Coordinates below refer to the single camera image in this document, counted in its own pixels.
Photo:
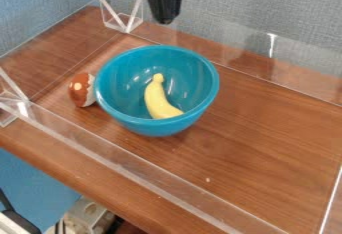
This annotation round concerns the clear acrylic back barrier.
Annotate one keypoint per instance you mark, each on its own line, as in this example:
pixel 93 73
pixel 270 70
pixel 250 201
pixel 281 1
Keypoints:
pixel 289 63

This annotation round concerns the black chair edge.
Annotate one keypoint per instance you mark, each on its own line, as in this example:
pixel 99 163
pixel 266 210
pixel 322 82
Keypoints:
pixel 12 215

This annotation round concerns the grey box under table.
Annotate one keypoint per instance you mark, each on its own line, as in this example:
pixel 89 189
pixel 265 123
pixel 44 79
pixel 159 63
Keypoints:
pixel 87 218

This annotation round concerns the brown white toy mushroom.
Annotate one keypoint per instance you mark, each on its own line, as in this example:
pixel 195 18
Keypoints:
pixel 80 90

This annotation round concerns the clear acrylic barrier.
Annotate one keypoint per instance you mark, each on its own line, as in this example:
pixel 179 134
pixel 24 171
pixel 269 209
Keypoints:
pixel 159 201
pixel 289 63

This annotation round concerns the yellow toy banana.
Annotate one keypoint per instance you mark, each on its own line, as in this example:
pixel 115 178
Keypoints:
pixel 158 105

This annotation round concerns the clear acrylic front barrier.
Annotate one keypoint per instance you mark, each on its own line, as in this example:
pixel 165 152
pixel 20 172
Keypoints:
pixel 159 201

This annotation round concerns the blue plastic bowl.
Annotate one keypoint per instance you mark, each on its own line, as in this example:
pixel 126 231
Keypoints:
pixel 191 86

